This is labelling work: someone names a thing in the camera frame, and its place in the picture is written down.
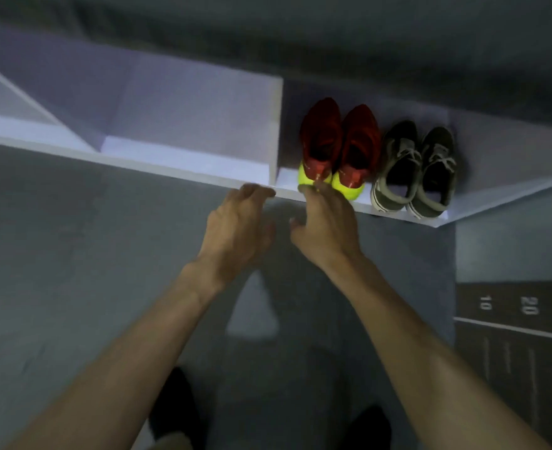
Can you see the person's black right shoe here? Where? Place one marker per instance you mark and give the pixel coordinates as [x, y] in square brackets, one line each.
[369, 431]

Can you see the person's right thumb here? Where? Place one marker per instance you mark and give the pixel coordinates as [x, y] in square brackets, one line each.
[298, 229]

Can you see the person's black shoe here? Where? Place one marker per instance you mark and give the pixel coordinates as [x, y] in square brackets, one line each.
[175, 407]
[369, 431]

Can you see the person's right hand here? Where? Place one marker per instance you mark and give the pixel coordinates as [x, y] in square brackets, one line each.
[330, 229]

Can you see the person's right forearm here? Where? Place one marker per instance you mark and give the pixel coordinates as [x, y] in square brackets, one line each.
[435, 370]

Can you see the grey canvas sneaker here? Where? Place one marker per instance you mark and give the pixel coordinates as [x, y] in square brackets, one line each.
[400, 159]
[437, 168]

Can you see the person's left forearm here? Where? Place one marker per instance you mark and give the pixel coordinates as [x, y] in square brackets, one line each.
[130, 360]

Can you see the person's left hand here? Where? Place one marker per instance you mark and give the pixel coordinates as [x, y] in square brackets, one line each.
[231, 234]

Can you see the white shoe shelf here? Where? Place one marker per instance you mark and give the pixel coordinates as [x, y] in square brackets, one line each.
[186, 112]

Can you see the person's black left shoe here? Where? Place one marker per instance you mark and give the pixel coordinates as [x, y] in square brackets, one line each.
[175, 407]

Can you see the dark floor mat white markings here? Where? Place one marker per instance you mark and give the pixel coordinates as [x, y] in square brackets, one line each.
[520, 351]

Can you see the red shoe yellow heel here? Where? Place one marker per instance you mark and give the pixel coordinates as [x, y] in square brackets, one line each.
[361, 140]
[320, 131]

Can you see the person's left thumb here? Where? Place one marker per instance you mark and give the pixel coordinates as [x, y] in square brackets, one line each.
[267, 236]

